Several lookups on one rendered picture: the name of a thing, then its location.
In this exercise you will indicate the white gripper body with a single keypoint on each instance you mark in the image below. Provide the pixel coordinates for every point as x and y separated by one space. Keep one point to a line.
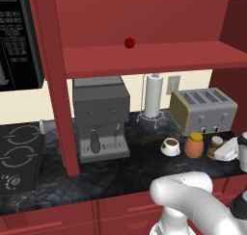
226 151

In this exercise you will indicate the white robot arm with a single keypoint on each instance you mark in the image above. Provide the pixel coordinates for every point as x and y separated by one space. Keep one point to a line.
193 200

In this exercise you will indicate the brown cinnamon jar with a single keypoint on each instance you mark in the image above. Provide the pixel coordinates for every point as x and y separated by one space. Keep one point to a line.
214 146

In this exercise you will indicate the orange honey bottle yellow lid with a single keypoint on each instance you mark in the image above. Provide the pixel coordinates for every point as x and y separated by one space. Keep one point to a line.
194 147

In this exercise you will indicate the white mug with coffee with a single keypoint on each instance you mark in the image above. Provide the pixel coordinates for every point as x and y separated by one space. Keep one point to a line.
170 147

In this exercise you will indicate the red cabinet door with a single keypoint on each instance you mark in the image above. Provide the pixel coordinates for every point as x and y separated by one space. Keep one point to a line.
233 84
58 94

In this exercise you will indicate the grey four-slot toaster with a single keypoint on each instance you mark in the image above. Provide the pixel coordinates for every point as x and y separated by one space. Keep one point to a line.
202 112

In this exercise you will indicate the white paper towel roll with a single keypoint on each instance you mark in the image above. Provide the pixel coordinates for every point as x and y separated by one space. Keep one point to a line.
153 96

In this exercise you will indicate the red drawer front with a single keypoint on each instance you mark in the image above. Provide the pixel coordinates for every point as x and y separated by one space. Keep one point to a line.
125 226
128 202
48 218

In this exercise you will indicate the grey coffee machine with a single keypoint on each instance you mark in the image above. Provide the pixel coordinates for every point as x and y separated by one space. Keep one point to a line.
101 110

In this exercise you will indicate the red apple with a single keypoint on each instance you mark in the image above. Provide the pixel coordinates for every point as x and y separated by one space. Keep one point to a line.
129 43

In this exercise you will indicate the black hob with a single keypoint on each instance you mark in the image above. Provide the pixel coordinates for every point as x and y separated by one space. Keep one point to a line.
19 158

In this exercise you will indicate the black microwave oven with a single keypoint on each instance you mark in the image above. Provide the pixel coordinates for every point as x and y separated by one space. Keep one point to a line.
17 36

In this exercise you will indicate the pale wall socket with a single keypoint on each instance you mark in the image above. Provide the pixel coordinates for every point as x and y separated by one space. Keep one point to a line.
173 84

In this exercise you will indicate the red wall cabinet with shelf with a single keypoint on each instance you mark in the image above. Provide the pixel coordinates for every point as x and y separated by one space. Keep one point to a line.
151 57

